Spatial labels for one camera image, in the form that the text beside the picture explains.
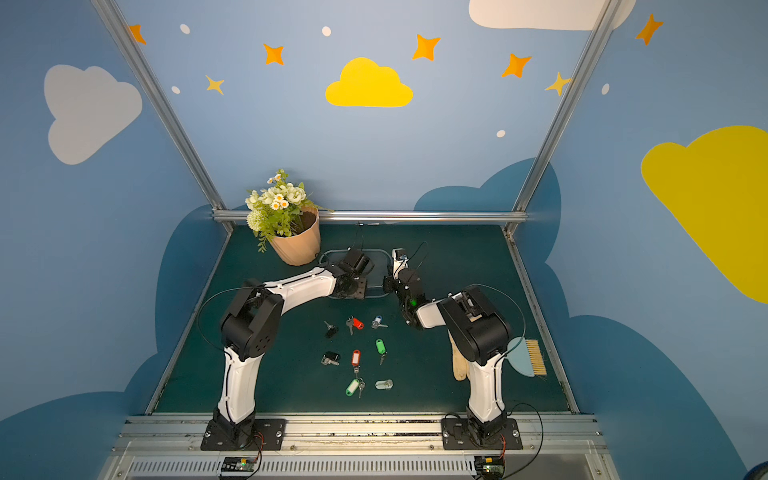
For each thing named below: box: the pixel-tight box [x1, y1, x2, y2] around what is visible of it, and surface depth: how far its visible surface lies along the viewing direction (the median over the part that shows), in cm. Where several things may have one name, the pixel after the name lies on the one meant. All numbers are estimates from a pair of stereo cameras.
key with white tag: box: [374, 379, 393, 391], surface depth 84 cm
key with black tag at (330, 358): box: [321, 351, 340, 366], surface depth 89 cm
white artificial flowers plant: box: [245, 169, 335, 253], surface depth 89 cm
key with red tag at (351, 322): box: [346, 315, 365, 336], surface depth 97 cm
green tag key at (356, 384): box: [345, 377, 366, 398], surface depth 84 cm
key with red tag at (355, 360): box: [351, 349, 361, 376], surface depth 89 cm
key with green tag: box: [375, 338, 387, 366], surface depth 91 cm
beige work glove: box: [447, 329, 468, 381], surface depth 88 cm
